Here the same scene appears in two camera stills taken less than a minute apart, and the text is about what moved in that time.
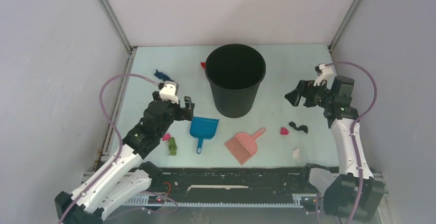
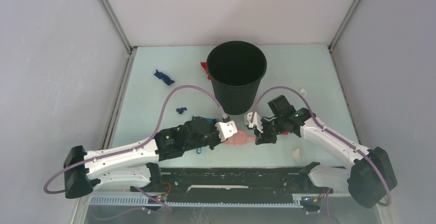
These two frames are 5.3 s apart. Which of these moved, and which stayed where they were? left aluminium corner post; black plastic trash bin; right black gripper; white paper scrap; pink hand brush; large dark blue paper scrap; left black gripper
Moved: left black gripper; right black gripper; pink hand brush
Stayed: black plastic trash bin; white paper scrap; left aluminium corner post; large dark blue paper scrap
